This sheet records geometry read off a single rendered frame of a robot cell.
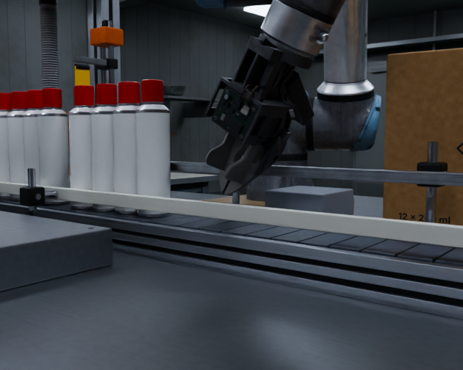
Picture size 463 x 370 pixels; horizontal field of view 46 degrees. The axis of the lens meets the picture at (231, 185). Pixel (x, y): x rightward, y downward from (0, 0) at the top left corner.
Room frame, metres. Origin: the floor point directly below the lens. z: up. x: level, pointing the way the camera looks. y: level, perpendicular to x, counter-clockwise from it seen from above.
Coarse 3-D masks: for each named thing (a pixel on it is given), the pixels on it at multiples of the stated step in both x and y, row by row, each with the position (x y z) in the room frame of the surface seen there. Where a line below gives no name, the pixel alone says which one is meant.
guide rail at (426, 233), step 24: (0, 192) 1.01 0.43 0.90; (72, 192) 0.88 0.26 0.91; (96, 192) 0.84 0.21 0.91; (216, 216) 0.69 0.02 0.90; (240, 216) 0.67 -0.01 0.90; (264, 216) 0.65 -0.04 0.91; (288, 216) 0.63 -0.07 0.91; (312, 216) 0.61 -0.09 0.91; (336, 216) 0.59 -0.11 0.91; (360, 216) 0.58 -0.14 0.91; (408, 240) 0.54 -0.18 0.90; (432, 240) 0.53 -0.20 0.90; (456, 240) 0.51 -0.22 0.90
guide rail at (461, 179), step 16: (288, 176) 0.71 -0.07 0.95; (304, 176) 0.69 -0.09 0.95; (320, 176) 0.68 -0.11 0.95; (336, 176) 0.67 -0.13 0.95; (352, 176) 0.65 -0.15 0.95; (368, 176) 0.64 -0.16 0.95; (384, 176) 0.63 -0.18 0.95; (400, 176) 0.62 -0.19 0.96; (416, 176) 0.61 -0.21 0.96; (432, 176) 0.60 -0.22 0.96; (448, 176) 0.59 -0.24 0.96
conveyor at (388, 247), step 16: (48, 208) 0.92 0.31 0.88; (64, 208) 0.90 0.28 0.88; (160, 224) 0.75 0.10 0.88; (176, 224) 0.74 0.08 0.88; (192, 224) 0.74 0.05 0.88; (208, 224) 0.74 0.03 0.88; (224, 224) 0.74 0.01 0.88; (240, 224) 0.74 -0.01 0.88; (256, 224) 0.74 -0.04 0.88; (288, 240) 0.63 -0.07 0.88; (304, 240) 0.62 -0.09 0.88; (320, 240) 0.62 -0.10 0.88; (336, 240) 0.62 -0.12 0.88; (352, 240) 0.62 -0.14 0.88; (368, 240) 0.62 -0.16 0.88; (384, 240) 0.63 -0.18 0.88; (400, 256) 0.54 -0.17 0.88; (416, 256) 0.54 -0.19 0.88; (432, 256) 0.54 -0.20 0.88; (448, 256) 0.54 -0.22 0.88
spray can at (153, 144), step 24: (144, 96) 0.81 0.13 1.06; (144, 120) 0.80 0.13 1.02; (168, 120) 0.82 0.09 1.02; (144, 144) 0.80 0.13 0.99; (168, 144) 0.82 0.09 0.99; (144, 168) 0.80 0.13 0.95; (168, 168) 0.82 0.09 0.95; (144, 192) 0.80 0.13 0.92; (168, 192) 0.81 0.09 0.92; (144, 216) 0.80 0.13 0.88
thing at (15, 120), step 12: (12, 96) 1.02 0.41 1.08; (24, 96) 1.03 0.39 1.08; (12, 108) 1.02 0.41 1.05; (24, 108) 1.02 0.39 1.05; (12, 120) 1.01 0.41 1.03; (12, 132) 1.01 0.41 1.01; (12, 144) 1.01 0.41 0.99; (12, 156) 1.01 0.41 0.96; (12, 168) 1.01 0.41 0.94; (12, 180) 1.01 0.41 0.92; (24, 180) 1.01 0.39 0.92
